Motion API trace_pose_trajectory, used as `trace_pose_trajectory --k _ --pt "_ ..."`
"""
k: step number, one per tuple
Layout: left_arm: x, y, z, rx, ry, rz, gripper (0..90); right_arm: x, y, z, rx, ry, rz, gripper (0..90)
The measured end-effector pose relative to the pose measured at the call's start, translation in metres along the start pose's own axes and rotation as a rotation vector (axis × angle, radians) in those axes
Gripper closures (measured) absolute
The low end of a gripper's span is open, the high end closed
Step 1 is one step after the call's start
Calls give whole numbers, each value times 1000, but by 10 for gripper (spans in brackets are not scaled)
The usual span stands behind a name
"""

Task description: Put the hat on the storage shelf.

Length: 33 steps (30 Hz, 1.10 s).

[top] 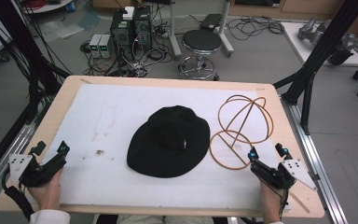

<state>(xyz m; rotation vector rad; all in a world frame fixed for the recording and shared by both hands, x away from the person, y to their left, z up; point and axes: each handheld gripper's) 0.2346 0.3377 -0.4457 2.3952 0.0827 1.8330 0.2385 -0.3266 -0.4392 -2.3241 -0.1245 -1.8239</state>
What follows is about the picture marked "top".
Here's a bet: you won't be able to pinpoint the black sleeved gripper cable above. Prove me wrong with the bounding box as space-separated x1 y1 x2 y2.
1 169 35 221

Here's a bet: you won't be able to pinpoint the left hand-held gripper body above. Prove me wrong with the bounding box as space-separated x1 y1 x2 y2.
8 153 67 189

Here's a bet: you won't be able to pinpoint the aluminium rail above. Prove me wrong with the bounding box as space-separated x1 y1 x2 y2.
0 102 52 213
280 94 350 224

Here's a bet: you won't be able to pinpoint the white floor board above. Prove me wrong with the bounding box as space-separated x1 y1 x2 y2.
281 21 358 67

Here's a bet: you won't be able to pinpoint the black metal frame stand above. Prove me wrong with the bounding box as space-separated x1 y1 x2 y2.
0 0 73 120
272 0 358 135

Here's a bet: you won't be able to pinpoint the person's left white sleeve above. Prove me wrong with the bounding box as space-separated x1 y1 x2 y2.
29 209 71 224

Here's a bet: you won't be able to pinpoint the white round table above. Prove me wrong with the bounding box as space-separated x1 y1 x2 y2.
21 0 75 15

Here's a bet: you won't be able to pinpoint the black computer tower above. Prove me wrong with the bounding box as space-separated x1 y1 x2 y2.
132 5 154 53
109 9 135 63

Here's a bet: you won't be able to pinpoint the brown wire hat stand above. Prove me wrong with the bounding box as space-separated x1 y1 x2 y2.
209 94 275 171

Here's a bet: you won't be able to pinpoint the tangle of computer cables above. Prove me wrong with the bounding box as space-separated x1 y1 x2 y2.
79 18 175 78

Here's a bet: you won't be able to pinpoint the person's right hand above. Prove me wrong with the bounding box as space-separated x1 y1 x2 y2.
259 180 283 224

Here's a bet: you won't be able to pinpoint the black flat box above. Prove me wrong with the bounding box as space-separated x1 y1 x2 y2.
199 13 224 33

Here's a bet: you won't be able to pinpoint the grey power supply unit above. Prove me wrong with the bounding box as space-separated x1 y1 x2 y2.
89 34 103 59
99 34 115 59

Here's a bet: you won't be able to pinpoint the loose black floor cables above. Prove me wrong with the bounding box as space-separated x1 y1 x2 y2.
226 14 285 42

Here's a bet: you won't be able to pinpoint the thin wooden stick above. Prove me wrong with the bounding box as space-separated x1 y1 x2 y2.
288 190 311 215

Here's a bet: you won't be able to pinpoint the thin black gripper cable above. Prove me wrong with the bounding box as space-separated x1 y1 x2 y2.
278 186 291 219

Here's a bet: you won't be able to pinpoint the white foam mat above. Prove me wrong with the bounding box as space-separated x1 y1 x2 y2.
41 82 293 212

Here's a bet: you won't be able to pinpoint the black brimmed hat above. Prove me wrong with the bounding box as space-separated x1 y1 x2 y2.
126 105 212 179

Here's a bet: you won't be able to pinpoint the white box device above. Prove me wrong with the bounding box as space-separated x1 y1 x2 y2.
121 6 136 21

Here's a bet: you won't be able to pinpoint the white table leg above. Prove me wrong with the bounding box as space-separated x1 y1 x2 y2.
167 0 183 61
218 0 235 59

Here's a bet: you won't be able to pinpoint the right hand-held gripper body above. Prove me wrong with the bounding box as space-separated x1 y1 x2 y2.
250 159 318 191

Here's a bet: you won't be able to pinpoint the black round stool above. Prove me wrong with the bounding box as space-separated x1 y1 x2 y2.
177 29 224 81

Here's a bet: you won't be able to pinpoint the person's left hand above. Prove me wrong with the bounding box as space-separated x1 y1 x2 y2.
27 167 64 211

